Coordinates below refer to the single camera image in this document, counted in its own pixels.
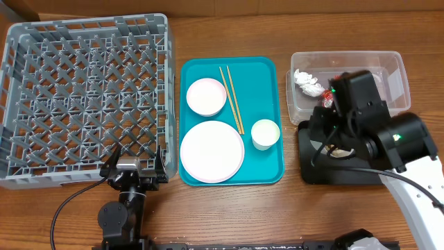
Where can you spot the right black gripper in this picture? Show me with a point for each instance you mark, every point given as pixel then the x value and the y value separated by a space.
pixel 321 116

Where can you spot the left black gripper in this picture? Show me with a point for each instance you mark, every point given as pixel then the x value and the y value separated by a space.
pixel 162 176

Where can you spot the red snack wrapper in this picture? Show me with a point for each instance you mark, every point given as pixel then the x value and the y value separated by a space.
pixel 327 100

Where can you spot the white tissue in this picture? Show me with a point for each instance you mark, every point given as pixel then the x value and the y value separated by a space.
pixel 308 83

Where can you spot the pale green cup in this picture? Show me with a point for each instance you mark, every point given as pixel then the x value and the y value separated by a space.
pixel 264 133

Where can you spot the pink small bowl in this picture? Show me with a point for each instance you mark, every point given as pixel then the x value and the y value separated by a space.
pixel 206 96

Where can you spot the grey-green bowl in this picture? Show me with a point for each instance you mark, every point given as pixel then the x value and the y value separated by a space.
pixel 338 153

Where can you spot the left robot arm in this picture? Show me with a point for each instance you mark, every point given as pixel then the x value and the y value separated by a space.
pixel 121 221

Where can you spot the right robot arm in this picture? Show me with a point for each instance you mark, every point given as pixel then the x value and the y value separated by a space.
pixel 405 157

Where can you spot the black waste tray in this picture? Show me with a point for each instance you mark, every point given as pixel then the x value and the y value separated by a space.
pixel 321 174

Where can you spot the clear plastic waste bin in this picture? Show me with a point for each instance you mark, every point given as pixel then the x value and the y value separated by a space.
pixel 386 67

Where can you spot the large pink plate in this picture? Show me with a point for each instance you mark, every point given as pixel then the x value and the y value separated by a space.
pixel 212 152

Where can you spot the right wooden chopstick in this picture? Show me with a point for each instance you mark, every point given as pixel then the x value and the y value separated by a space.
pixel 241 126

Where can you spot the wooden chopstick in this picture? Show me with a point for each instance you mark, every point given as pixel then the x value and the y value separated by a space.
pixel 241 126
pixel 230 101

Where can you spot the teal serving tray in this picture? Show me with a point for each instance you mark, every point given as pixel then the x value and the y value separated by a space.
pixel 256 88

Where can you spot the left wooden chopstick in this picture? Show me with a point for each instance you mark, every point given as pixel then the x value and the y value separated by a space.
pixel 230 101

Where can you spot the grey plastic dish rack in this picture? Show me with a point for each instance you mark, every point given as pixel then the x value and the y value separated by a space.
pixel 72 91

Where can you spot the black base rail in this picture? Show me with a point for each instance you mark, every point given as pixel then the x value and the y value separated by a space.
pixel 308 245

